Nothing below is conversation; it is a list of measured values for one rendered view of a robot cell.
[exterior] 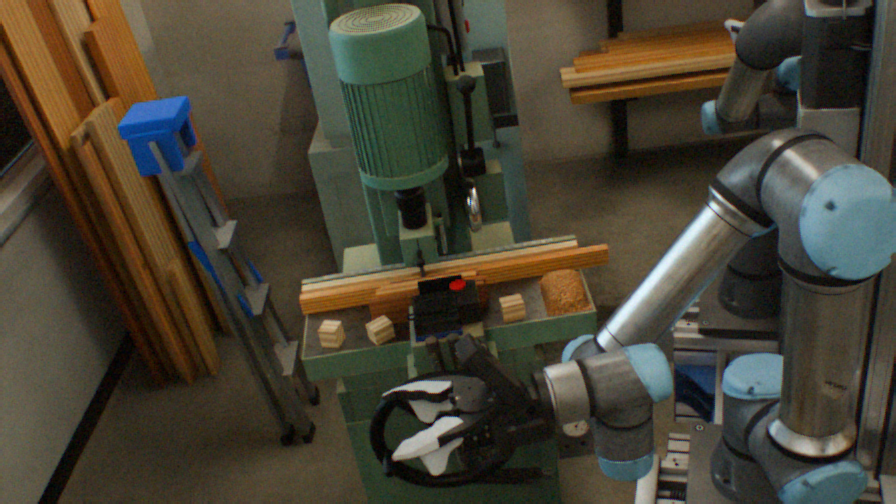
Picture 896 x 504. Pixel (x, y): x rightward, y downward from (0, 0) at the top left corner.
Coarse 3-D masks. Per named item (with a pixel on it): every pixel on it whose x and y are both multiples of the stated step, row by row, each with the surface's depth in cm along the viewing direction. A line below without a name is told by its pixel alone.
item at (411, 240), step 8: (400, 216) 183; (432, 216) 187; (400, 224) 181; (432, 224) 179; (400, 232) 178; (408, 232) 177; (416, 232) 177; (424, 232) 176; (432, 232) 176; (400, 240) 176; (408, 240) 176; (416, 240) 176; (424, 240) 176; (432, 240) 176; (408, 248) 177; (416, 248) 177; (424, 248) 177; (432, 248) 177; (408, 256) 178; (416, 256) 178; (424, 256) 178; (432, 256) 178; (408, 264) 179
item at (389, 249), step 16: (336, 0) 172; (416, 0) 173; (432, 0) 174; (336, 16) 174; (432, 16) 175; (432, 32) 177; (432, 48) 179; (432, 64) 180; (448, 112) 186; (448, 128) 188; (448, 144) 190; (448, 160) 192; (448, 176) 194; (368, 192) 195; (448, 192) 197; (368, 208) 198; (464, 208) 199; (384, 224) 200; (464, 224) 201; (384, 240) 202; (448, 240) 203; (464, 240) 203; (384, 256) 204; (400, 256) 204
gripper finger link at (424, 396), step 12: (408, 384) 113; (420, 384) 112; (432, 384) 112; (444, 384) 111; (384, 396) 113; (396, 396) 112; (408, 396) 112; (420, 396) 111; (432, 396) 110; (444, 396) 110; (420, 408) 113; (432, 408) 113; (444, 408) 112; (432, 420) 114
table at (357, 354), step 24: (504, 288) 185; (528, 288) 184; (336, 312) 187; (360, 312) 186; (528, 312) 177; (576, 312) 175; (312, 336) 181; (360, 336) 179; (408, 336) 176; (504, 336) 176; (528, 336) 176; (552, 336) 177; (576, 336) 177; (312, 360) 175; (336, 360) 176; (360, 360) 176; (384, 360) 177; (408, 360) 175
